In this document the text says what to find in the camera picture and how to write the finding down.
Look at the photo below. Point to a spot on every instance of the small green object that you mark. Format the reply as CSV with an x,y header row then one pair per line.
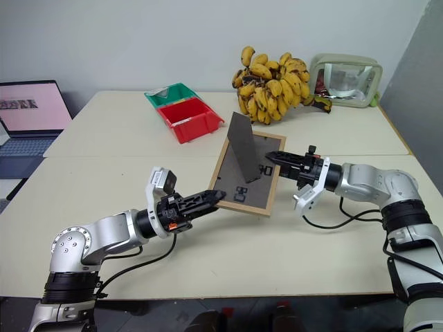
x,y
376,100

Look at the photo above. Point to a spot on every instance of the open laptop with pink screen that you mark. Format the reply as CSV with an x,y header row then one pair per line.
x,y
31,107

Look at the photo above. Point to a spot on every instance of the clear plastic bag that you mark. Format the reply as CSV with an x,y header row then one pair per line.
x,y
160,92

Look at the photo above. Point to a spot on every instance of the yellow banana bunch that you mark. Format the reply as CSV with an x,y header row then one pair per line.
x,y
270,90

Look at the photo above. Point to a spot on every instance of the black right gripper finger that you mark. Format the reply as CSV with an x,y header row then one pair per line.
x,y
287,157
290,170

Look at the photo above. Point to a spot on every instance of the green plastic bin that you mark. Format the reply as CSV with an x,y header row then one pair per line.
x,y
173,95

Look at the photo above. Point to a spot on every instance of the red plastic bin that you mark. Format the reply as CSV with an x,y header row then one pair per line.
x,y
188,119

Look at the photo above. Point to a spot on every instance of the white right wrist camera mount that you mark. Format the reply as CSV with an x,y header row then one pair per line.
x,y
311,198

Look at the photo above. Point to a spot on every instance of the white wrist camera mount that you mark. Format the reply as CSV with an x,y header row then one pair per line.
x,y
158,178
311,198

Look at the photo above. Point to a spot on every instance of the clear pouch with beige trim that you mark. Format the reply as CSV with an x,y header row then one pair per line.
x,y
346,81

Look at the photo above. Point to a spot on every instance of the grey partition panel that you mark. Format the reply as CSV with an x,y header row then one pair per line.
x,y
415,86

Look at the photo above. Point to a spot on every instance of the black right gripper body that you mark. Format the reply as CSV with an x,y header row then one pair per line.
x,y
306,169

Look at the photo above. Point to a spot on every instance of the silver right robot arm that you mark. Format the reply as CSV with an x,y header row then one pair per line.
x,y
401,207

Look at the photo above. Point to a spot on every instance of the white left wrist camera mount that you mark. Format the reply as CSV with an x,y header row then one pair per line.
x,y
158,178

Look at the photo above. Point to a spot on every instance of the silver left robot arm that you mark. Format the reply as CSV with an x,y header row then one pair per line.
x,y
104,235

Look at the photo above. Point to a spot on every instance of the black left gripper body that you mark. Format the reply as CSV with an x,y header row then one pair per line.
x,y
173,212

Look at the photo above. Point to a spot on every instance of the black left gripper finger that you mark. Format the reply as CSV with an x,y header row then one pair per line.
x,y
202,210
204,197

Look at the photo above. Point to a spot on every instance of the wooden picture frame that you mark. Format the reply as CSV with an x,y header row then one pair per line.
x,y
242,166

